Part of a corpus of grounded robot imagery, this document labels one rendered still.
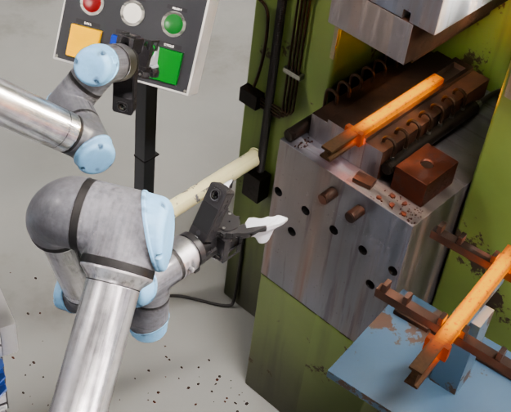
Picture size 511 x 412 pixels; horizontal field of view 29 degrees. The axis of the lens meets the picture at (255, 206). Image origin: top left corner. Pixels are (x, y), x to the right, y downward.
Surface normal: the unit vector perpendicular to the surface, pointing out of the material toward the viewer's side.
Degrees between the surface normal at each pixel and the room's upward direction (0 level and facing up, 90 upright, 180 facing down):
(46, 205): 53
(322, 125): 90
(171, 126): 0
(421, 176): 0
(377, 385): 0
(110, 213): 33
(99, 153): 90
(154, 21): 60
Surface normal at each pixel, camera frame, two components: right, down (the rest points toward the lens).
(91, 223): -0.13, 0.09
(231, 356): 0.10, -0.73
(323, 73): -0.68, 0.45
